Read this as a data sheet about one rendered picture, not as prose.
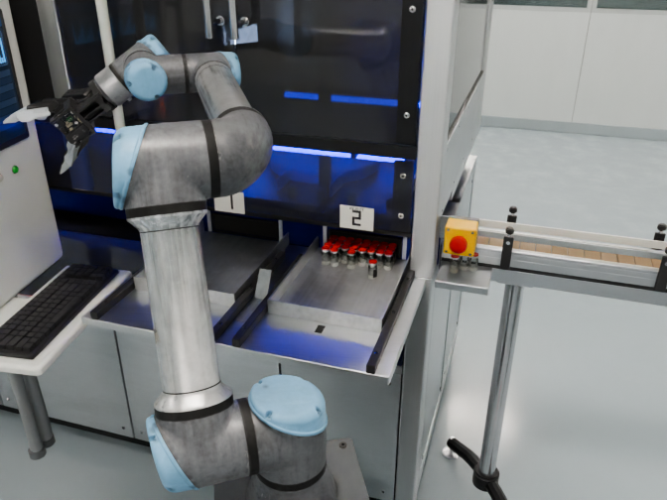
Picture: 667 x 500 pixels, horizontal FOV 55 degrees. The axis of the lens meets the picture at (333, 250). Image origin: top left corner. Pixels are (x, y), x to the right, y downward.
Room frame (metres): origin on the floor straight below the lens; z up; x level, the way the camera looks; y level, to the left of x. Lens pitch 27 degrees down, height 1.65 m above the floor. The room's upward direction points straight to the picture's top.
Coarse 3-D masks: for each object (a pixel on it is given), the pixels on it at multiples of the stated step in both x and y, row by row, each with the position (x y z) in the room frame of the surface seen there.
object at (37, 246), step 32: (0, 0) 1.59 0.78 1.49; (0, 32) 1.55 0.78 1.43; (0, 64) 1.53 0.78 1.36; (0, 96) 1.50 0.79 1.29; (0, 128) 1.48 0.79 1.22; (32, 128) 1.60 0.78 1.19; (0, 160) 1.46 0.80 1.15; (32, 160) 1.57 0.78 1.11; (0, 192) 1.43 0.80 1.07; (32, 192) 1.54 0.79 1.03; (0, 224) 1.41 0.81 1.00; (32, 224) 1.52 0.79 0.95; (0, 256) 1.38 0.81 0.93; (32, 256) 1.49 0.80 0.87; (0, 288) 1.35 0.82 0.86
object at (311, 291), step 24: (312, 264) 1.43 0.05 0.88; (408, 264) 1.39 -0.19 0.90; (288, 288) 1.31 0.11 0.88; (312, 288) 1.31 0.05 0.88; (336, 288) 1.31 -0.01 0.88; (360, 288) 1.31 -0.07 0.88; (384, 288) 1.31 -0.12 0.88; (288, 312) 1.19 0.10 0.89; (312, 312) 1.17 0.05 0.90; (336, 312) 1.15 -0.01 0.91; (360, 312) 1.20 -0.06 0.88; (384, 312) 1.15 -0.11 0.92
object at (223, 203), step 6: (240, 192) 1.50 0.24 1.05; (216, 198) 1.52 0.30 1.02; (222, 198) 1.52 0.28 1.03; (228, 198) 1.51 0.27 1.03; (234, 198) 1.51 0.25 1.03; (240, 198) 1.50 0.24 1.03; (216, 204) 1.52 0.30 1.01; (222, 204) 1.52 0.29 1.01; (228, 204) 1.51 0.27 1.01; (234, 204) 1.51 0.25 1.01; (240, 204) 1.50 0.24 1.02; (222, 210) 1.52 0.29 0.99; (228, 210) 1.51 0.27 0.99; (234, 210) 1.51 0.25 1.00; (240, 210) 1.50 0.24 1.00
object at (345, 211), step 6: (342, 210) 1.42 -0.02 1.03; (348, 210) 1.42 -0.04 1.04; (360, 210) 1.41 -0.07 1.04; (366, 210) 1.40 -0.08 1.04; (372, 210) 1.40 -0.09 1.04; (342, 216) 1.42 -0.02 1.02; (348, 216) 1.41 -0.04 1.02; (354, 216) 1.41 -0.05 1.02; (366, 216) 1.40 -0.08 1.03; (372, 216) 1.40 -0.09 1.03; (342, 222) 1.42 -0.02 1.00; (348, 222) 1.41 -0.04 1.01; (354, 222) 1.41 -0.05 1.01; (360, 222) 1.41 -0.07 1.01; (366, 222) 1.40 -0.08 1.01; (372, 222) 1.40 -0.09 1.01; (354, 228) 1.41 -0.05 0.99; (360, 228) 1.41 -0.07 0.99; (366, 228) 1.40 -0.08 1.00; (372, 228) 1.40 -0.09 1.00
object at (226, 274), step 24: (216, 240) 1.57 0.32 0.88; (240, 240) 1.57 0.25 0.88; (264, 240) 1.57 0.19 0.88; (288, 240) 1.54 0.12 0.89; (216, 264) 1.43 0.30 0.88; (240, 264) 1.43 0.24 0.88; (264, 264) 1.39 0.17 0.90; (144, 288) 1.30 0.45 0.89; (216, 288) 1.31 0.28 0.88; (240, 288) 1.26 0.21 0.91
